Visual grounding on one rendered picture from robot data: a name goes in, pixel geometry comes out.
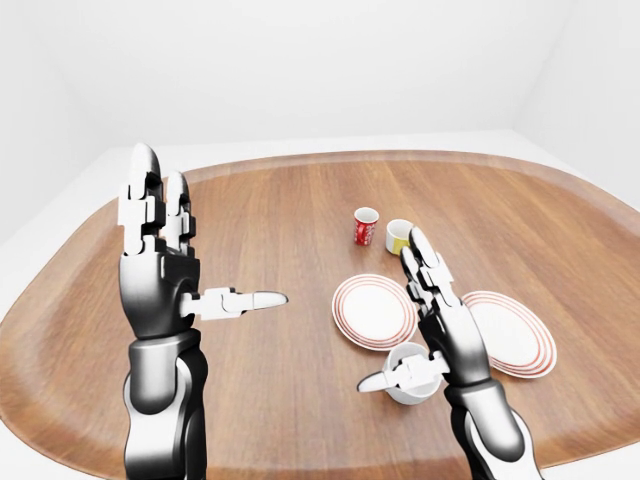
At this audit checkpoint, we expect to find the white plate with red rings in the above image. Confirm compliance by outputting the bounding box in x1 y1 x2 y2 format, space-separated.
331 273 420 351
459 290 558 380

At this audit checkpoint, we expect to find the red printed mug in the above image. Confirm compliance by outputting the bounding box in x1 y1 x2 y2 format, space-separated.
353 206 381 247

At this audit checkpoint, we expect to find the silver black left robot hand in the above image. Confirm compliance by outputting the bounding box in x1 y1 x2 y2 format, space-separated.
116 142 290 342

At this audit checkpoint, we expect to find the white mug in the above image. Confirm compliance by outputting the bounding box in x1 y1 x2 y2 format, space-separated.
381 342 444 406

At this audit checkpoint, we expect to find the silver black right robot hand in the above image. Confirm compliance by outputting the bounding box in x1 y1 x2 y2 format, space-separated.
356 226 493 394

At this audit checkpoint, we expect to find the yellow mug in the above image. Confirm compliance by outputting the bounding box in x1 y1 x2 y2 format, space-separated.
384 218 415 257

